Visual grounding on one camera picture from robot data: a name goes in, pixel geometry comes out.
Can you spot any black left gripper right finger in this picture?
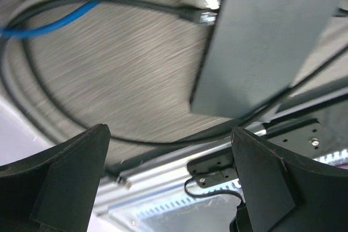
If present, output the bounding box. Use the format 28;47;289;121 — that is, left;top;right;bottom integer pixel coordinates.
229;127;347;231

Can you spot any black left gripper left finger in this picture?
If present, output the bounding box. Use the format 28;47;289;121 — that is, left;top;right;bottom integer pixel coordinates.
1;124;110;231

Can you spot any white slotted cable duct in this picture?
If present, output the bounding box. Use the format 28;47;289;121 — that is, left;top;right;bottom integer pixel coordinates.
135;149;347;220

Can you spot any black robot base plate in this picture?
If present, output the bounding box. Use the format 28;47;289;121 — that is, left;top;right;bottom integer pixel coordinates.
187;117;334;188

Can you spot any aluminium frame rail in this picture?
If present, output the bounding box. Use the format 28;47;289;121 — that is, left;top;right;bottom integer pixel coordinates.
94;101;348;216

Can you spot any black network switch box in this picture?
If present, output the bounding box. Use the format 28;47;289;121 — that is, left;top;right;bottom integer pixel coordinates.
190;0;340;118

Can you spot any black ethernet cable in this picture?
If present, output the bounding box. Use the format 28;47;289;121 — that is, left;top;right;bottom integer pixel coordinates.
0;0;348;186

